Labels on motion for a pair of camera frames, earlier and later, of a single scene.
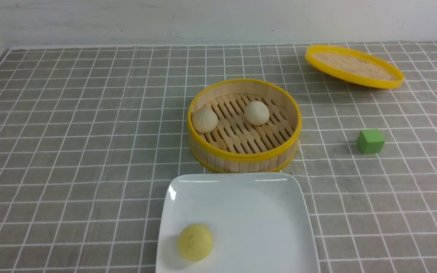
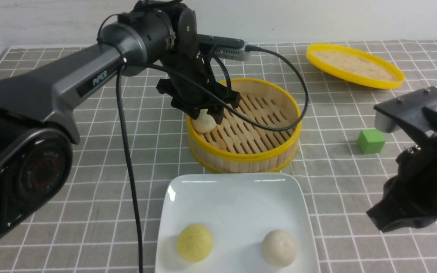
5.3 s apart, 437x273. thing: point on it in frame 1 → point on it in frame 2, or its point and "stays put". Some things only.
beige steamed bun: x=204 y=120 stays put
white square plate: x=260 y=223 stays put
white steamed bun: x=257 y=113 → x=279 y=248
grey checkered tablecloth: x=74 y=144 stays put
